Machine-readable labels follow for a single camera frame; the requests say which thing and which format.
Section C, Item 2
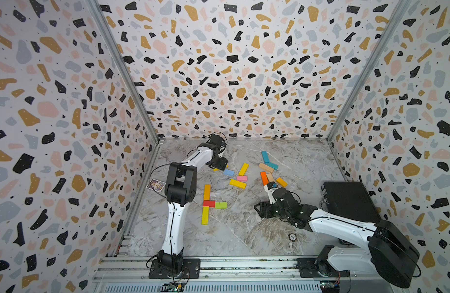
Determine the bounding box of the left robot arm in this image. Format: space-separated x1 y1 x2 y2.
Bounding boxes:
157 133 228 272

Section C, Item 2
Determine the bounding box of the light blue block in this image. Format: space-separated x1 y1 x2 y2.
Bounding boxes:
223 169 235 177

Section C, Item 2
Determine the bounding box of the red block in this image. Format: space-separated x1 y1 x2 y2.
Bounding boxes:
203 200 216 208

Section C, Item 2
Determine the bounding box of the lime green block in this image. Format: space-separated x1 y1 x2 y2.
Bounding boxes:
215 201 227 209

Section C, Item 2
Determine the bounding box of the pink block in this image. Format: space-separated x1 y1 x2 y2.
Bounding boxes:
237 175 248 182

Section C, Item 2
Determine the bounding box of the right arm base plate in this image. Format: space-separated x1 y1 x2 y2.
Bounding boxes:
296 258 350 278

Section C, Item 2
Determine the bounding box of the natural wood upper block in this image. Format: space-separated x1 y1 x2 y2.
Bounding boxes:
259 163 274 173

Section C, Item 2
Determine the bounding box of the amber flat block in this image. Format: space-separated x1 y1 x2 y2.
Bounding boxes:
276 178 288 188

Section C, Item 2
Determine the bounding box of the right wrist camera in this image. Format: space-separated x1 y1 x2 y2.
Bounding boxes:
264 181 278 205

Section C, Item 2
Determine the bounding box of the black carrying case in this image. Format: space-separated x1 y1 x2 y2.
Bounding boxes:
321 181 381 223

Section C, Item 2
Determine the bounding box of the teal long block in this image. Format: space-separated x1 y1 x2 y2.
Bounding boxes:
261 151 270 164

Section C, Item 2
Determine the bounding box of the natural wood long block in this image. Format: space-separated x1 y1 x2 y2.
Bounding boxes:
266 173 275 183

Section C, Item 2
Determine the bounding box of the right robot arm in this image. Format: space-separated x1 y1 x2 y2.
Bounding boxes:
254 183 422 289

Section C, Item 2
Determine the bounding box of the yellow upright long block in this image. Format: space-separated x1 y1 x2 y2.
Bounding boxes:
238 163 249 177

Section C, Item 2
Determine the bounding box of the small printed card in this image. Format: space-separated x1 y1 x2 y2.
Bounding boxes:
147 179 166 194

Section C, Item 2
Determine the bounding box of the teal small block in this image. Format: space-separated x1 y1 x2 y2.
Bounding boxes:
267 162 278 170

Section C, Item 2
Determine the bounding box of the orange block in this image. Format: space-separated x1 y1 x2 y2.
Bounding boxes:
260 172 269 186

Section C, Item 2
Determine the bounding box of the aluminium front rail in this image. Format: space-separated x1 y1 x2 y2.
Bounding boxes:
92 255 405 293

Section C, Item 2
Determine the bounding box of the round table grommet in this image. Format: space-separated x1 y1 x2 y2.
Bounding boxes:
288 233 297 242

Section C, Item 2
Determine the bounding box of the orange-yellow long block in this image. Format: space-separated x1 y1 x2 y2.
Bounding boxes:
204 184 211 201

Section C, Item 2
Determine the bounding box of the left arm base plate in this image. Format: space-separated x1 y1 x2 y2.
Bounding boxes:
149 258 201 280

